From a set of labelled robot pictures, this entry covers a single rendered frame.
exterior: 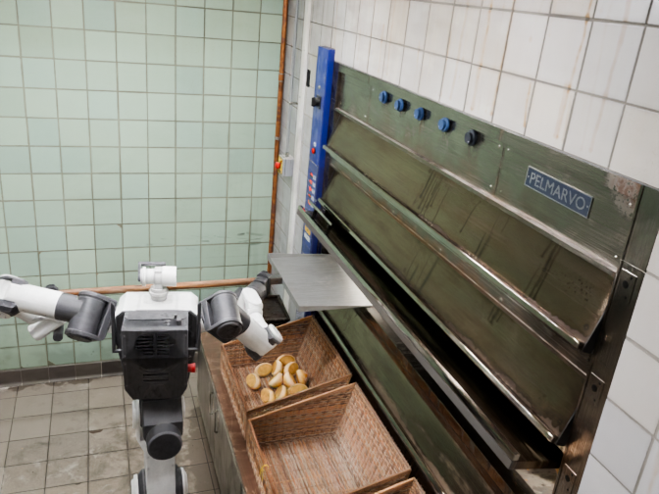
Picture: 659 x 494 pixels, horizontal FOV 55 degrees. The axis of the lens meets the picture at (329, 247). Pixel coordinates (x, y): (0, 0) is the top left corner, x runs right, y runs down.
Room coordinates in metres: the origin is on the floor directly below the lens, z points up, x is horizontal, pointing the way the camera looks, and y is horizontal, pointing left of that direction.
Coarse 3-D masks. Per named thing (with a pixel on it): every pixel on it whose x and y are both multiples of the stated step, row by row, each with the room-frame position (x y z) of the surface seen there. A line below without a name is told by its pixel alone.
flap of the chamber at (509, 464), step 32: (320, 224) 2.71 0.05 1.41; (352, 256) 2.39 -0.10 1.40; (384, 288) 2.12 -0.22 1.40; (384, 320) 1.89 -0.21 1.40; (416, 320) 1.90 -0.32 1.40; (416, 352) 1.68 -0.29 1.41; (448, 352) 1.72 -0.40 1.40; (480, 384) 1.56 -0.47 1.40; (512, 416) 1.42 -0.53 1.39; (544, 448) 1.30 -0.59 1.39
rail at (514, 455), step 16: (304, 208) 2.85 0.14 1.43; (368, 288) 2.05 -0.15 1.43; (384, 304) 1.92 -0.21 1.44; (400, 320) 1.82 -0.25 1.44; (416, 336) 1.73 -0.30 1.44; (448, 384) 1.50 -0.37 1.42; (464, 400) 1.42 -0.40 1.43; (480, 416) 1.35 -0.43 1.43; (496, 432) 1.29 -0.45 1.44; (512, 448) 1.24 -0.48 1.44
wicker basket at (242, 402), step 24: (288, 336) 2.83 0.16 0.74; (312, 336) 2.79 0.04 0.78; (240, 360) 2.74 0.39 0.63; (264, 360) 2.78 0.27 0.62; (312, 360) 2.70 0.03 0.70; (336, 360) 2.52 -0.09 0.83; (240, 384) 2.59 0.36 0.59; (264, 384) 2.61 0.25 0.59; (312, 384) 2.61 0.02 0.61; (336, 384) 2.35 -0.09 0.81; (240, 408) 2.29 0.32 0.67; (264, 408) 2.23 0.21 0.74; (336, 408) 2.35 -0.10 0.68
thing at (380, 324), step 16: (368, 320) 2.35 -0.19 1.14; (384, 336) 2.19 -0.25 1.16; (400, 352) 2.06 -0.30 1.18; (416, 368) 1.95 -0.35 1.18; (432, 384) 1.86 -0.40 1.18; (432, 400) 1.81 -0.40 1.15; (448, 400) 1.78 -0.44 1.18; (448, 416) 1.71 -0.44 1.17; (464, 432) 1.62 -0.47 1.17; (480, 448) 1.55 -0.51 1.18; (496, 464) 1.48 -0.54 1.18; (496, 480) 1.45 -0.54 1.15; (512, 480) 1.42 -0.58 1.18
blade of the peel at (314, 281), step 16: (272, 256) 2.80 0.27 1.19; (288, 256) 2.83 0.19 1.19; (304, 256) 2.86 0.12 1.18; (320, 256) 2.88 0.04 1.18; (288, 272) 2.65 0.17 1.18; (304, 272) 2.66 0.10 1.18; (320, 272) 2.68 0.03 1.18; (336, 272) 2.70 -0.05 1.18; (288, 288) 2.44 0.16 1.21; (304, 288) 2.50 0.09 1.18; (320, 288) 2.52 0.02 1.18; (336, 288) 2.53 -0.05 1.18; (352, 288) 2.55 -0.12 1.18; (304, 304) 2.35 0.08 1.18; (320, 304) 2.37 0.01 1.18; (336, 304) 2.38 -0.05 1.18; (352, 304) 2.39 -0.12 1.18; (368, 304) 2.41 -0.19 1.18
